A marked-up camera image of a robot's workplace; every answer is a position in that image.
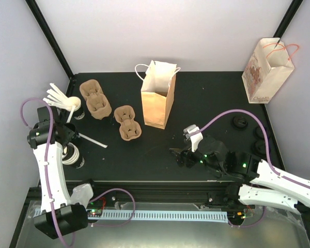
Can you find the brown paper bag white handles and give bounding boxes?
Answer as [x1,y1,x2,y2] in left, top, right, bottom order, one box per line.
[134,60,181,129]

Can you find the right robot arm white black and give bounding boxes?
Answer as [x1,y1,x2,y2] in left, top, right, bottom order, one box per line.
[169,137,310,222]

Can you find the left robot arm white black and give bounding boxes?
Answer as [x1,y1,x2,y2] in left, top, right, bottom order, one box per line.
[27,106,101,239]

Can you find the paper cup holding stirrers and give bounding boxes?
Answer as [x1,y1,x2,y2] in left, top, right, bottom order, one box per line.
[67,97,85,122]

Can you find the bundle of white wrapped straws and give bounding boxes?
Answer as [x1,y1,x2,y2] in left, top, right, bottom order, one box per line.
[43,83,71,111]

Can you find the stacked brown pulp cup carriers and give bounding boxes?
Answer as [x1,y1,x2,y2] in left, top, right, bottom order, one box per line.
[80,79,112,120]

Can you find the small green circuit board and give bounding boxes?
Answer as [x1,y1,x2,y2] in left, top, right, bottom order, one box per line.
[87,209,102,218]

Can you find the white printed paper bag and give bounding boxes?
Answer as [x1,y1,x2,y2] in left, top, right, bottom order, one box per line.
[242,38,300,104]

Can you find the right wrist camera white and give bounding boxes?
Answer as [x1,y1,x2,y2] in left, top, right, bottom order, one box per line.
[183,125,203,152]

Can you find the black aluminium frame rail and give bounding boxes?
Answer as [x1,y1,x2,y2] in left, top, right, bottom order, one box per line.
[28,180,304,207]

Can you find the light blue cable duct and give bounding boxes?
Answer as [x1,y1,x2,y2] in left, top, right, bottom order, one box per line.
[88,209,228,223]

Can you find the left black corner post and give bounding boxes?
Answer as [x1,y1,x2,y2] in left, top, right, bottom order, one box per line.
[25,0,74,79]

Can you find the black corner post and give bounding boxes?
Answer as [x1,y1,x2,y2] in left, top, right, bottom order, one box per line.
[273,0,303,38]
[25,0,74,79]

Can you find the right black corner post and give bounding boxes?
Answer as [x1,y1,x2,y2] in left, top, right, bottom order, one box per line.
[273,0,303,38]

